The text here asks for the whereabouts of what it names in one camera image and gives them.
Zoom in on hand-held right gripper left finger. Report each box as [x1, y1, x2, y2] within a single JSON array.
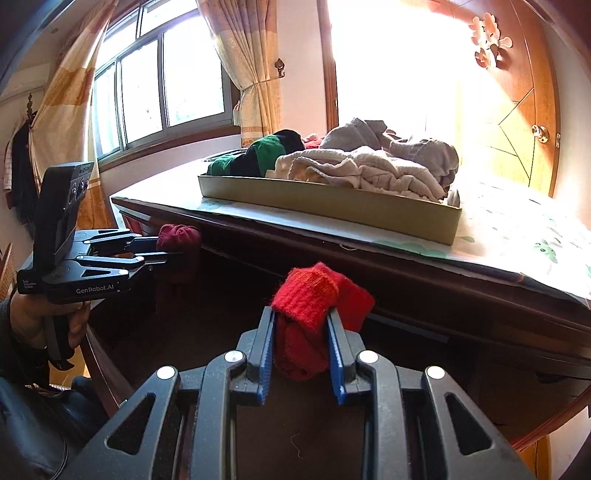
[[60, 305, 278, 480]]

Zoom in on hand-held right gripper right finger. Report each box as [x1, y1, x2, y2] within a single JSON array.
[[325, 310, 539, 480]]

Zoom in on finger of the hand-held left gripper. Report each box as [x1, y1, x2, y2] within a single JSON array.
[[76, 228, 160, 253], [76, 252, 172, 280]]

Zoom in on maroon knit sock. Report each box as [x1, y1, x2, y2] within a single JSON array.
[[154, 224, 202, 287]]

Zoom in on dark wooden drawer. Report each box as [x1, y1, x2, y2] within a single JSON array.
[[83, 249, 462, 480]]

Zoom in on red knit sock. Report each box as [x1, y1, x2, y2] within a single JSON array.
[[270, 262, 376, 381]]

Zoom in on shallow cardboard tray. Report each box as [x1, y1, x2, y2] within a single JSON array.
[[198, 173, 463, 245]]

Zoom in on green black striped underwear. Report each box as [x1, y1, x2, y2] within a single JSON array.
[[206, 130, 306, 178]]

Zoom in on cream dotted underwear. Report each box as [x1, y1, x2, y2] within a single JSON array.
[[267, 147, 451, 202]]

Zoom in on grey underwear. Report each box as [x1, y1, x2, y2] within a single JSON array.
[[318, 117, 460, 188]]

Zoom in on person's left forearm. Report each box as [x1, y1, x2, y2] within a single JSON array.
[[0, 342, 109, 480]]

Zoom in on person's left hand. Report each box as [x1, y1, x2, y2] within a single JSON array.
[[9, 291, 92, 357]]

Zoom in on dark clothes on rack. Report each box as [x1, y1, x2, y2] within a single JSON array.
[[2, 95, 42, 222]]

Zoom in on loose yellow checked curtain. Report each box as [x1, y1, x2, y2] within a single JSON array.
[[28, 0, 121, 232]]

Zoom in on dark wooden table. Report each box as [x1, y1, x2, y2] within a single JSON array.
[[111, 196, 591, 455]]

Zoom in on white air conditioner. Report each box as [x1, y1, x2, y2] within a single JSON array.
[[0, 65, 51, 100]]

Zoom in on dark framed window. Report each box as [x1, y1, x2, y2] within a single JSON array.
[[90, 0, 241, 162]]

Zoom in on tied yellow checked curtain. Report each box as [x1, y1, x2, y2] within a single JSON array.
[[196, 0, 282, 148]]

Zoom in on green cloud print tablecloth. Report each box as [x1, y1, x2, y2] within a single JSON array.
[[111, 157, 591, 308]]

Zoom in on orange wooden door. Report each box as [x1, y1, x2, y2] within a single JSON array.
[[462, 0, 561, 199]]

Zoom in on cutout door ornament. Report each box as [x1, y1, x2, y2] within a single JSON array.
[[468, 13, 513, 70]]

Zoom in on wooden door frame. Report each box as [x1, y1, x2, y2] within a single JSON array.
[[318, 0, 340, 134]]

